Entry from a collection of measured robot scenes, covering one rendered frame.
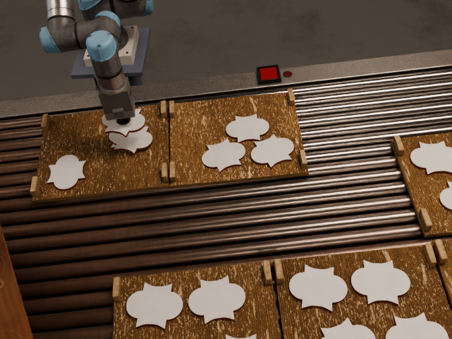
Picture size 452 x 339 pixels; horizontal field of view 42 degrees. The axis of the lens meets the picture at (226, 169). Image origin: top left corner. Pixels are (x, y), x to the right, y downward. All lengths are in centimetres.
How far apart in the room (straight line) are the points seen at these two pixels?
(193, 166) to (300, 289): 52
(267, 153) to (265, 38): 200
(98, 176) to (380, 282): 87
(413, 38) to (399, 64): 163
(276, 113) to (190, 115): 28
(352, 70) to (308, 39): 162
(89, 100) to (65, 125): 15
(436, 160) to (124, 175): 92
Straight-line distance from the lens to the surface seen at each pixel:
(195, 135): 187
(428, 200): 174
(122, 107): 174
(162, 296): 155
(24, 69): 387
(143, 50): 233
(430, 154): 183
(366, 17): 390
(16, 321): 152
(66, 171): 187
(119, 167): 184
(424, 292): 158
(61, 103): 213
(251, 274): 156
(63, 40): 172
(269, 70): 208
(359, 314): 152
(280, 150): 180
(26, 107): 217
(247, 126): 187
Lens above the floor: 229
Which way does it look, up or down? 50 degrees down
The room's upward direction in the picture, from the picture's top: 7 degrees counter-clockwise
